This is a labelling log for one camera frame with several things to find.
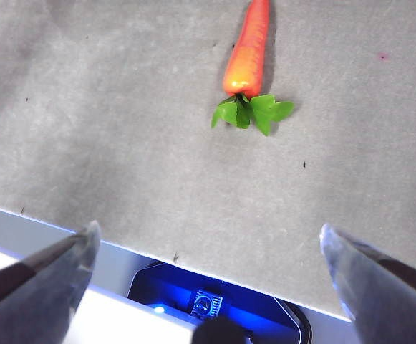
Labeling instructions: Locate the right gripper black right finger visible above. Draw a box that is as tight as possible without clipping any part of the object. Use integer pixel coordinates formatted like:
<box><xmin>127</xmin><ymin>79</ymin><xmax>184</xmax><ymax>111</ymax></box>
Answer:
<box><xmin>319</xmin><ymin>224</ymin><xmax>416</xmax><ymax>344</ymax></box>

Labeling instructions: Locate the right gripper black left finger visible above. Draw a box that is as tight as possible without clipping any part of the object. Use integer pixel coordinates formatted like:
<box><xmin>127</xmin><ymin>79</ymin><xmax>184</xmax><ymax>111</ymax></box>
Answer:
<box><xmin>0</xmin><ymin>220</ymin><xmax>102</xmax><ymax>344</ymax></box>

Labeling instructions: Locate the orange carrot with green leaves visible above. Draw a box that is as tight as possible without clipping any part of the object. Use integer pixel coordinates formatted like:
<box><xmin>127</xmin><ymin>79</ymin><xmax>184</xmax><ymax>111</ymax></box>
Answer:
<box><xmin>211</xmin><ymin>0</ymin><xmax>296</xmax><ymax>137</ymax></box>

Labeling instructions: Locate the black camera device, blue light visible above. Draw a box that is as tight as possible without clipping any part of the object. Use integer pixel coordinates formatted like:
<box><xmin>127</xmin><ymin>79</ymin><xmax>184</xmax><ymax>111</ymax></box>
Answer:
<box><xmin>127</xmin><ymin>261</ymin><xmax>314</xmax><ymax>344</ymax></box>

